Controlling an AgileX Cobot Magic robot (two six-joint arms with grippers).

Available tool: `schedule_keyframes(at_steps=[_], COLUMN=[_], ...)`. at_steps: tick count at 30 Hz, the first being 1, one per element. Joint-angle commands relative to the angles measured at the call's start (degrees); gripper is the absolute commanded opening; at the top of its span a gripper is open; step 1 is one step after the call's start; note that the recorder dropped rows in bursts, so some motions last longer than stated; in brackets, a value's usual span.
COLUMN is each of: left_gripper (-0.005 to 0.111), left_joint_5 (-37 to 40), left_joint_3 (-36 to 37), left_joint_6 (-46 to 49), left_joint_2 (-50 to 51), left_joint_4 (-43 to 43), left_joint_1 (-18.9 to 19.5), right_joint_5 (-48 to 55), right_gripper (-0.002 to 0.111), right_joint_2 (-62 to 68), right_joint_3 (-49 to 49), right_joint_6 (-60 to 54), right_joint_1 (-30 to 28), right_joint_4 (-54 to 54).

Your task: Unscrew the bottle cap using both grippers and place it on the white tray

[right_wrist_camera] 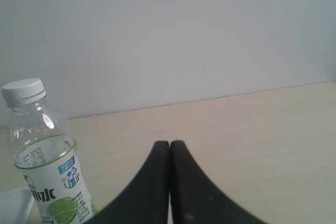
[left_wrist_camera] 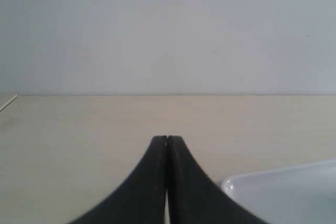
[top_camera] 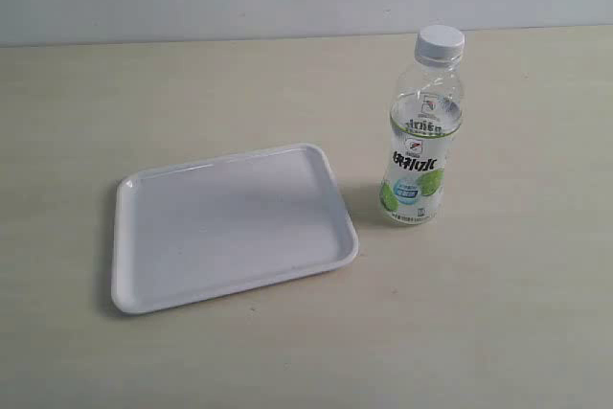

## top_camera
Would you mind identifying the white bottle cap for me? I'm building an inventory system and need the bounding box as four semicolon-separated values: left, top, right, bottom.
415;25;465;60

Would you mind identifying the white plastic tray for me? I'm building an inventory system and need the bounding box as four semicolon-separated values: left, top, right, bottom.
110;144;359;315

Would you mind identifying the clear plastic drink bottle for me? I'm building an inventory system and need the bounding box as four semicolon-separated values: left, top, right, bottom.
379;57;464;225

